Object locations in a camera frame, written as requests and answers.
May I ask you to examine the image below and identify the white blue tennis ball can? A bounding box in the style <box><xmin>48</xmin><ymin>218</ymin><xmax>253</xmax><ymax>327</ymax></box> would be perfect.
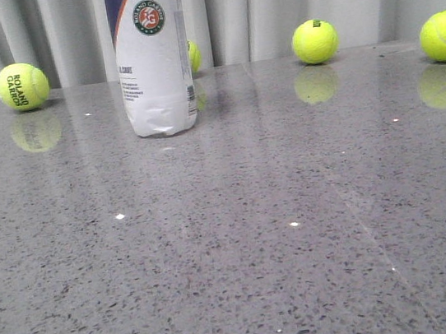
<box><xmin>104</xmin><ymin>0</ymin><xmax>197</xmax><ymax>137</ymax></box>

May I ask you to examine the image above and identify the Head Team tennis ball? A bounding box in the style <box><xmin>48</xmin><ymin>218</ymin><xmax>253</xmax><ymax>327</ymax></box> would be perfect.
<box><xmin>187</xmin><ymin>39</ymin><xmax>202</xmax><ymax>73</ymax></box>

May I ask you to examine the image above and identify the Wilson tennis ball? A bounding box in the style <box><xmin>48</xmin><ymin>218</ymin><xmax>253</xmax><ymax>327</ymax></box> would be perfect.
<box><xmin>292</xmin><ymin>19</ymin><xmax>339</xmax><ymax>64</ymax></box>

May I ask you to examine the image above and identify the Roland Garros tennis ball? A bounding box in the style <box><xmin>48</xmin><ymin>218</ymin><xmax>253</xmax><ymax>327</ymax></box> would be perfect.
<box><xmin>0</xmin><ymin>63</ymin><xmax>50</xmax><ymax>111</ymax></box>

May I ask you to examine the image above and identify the grey pleated curtain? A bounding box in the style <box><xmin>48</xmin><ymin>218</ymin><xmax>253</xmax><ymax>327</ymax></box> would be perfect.
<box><xmin>0</xmin><ymin>0</ymin><xmax>446</xmax><ymax>88</ymax></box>

